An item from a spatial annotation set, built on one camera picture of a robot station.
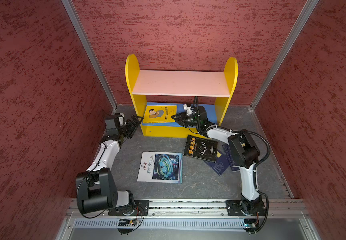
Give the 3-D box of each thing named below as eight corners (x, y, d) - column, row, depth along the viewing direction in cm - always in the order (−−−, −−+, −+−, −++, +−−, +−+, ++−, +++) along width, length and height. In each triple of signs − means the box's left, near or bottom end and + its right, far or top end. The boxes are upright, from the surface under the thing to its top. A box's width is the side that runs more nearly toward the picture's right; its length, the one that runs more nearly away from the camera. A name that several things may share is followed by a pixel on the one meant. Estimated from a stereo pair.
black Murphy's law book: (183, 154, 95) (183, 152, 93) (187, 137, 104) (187, 134, 101) (215, 162, 92) (216, 160, 90) (216, 143, 101) (218, 141, 98)
